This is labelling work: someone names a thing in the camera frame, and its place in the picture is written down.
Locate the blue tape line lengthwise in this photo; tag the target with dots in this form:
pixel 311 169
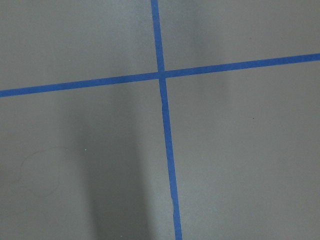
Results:
pixel 166 120

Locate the blue tape line crosswise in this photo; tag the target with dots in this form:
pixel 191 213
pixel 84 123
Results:
pixel 155 75

